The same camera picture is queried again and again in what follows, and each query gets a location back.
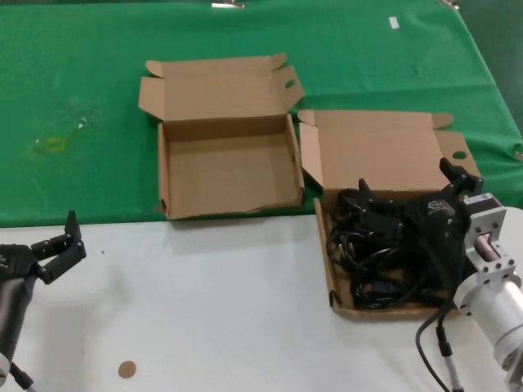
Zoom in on cardboard box with round-hole flap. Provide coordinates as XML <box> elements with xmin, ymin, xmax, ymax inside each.
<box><xmin>297</xmin><ymin>109</ymin><xmax>483</xmax><ymax>323</ymax></box>

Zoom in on black coiled power cable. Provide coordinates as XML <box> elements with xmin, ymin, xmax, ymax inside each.
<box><xmin>331</xmin><ymin>187</ymin><xmax>369</xmax><ymax>229</ymax></box>

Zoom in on black cable with socket connector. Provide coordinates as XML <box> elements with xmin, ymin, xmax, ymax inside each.
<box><xmin>350</xmin><ymin>269</ymin><xmax>450</xmax><ymax>310</ymax></box>

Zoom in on cardboard box with oval-hole flap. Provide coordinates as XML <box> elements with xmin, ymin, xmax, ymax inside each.
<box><xmin>137</xmin><ymin>52</ymin><xmax>306</xmax><ymax>222</ymax></box>

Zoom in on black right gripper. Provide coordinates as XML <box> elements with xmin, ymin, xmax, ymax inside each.
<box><xmin>357</xmin><ymin>158</ymin><xmax>484</xmax><ymax>267</ymax></box>

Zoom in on green tablecloth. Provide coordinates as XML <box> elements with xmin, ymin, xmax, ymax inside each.
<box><xmin>0</xmin><ymin>0</ymin><xmax>523</xmax><ymax>228</ymax></box>

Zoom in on right arm cable, metal connector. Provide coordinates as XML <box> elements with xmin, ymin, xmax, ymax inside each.
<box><xmin>435</xmin><ymin>310</ymin><xmax>465</xmax><ymax>392</ymax></box>

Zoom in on arm cable, metal connector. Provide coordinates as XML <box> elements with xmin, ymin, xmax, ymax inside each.
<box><xmin>9</xmin><ymin>362</ymin><xmax>36</xmax><ymax>392</ymax></box>
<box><xmin>435</xmin><ymin>310</ymin><xmax>465</xmax><ymax>392</ymax></box>

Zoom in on black looped right arm cable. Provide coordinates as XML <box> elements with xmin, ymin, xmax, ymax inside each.
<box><xmin>415</xmin><ymin>302</ymin><xmax>450</xmax><ymax>392</ymax></box>

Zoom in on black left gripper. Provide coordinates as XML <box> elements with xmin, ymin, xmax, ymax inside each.
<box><xmin>0</xmin><ymin>210</ymin><xmax>87</xmax><ymax>286</ymax></box>

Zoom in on left arm cable, metal connector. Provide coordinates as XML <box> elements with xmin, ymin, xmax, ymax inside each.
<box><xmin>9</xmin><ymin>362</ymin><xmax>36</xmax><ymax>392</ymax></box>

